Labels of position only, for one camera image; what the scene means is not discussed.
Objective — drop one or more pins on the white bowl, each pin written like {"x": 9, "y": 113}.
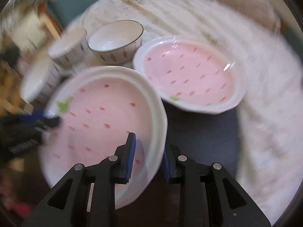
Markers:
{"x": 70, "y": 48}
{"x": 40, "y": 81}
{"x": 116, "y": 43}

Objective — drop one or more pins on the white floral bed sheet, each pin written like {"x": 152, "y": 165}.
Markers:
{"x": 271, "y": 111}

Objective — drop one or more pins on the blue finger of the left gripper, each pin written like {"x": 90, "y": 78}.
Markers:
{"x": 47, "y": 123}
{"x": 35, "y": 116}

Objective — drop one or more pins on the pink strawberry plate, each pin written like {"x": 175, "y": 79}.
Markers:
{"x": 98, "y": 109}
{"x": 191, "y": 74}

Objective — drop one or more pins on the black tray board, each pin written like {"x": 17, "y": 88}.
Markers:
{"x": 204, "y": 138}

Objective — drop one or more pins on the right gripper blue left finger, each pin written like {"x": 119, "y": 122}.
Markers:
{"x": 85, "y": 195}

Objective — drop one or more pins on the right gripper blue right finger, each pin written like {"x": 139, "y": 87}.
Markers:
{"x": 209, "y": 195}

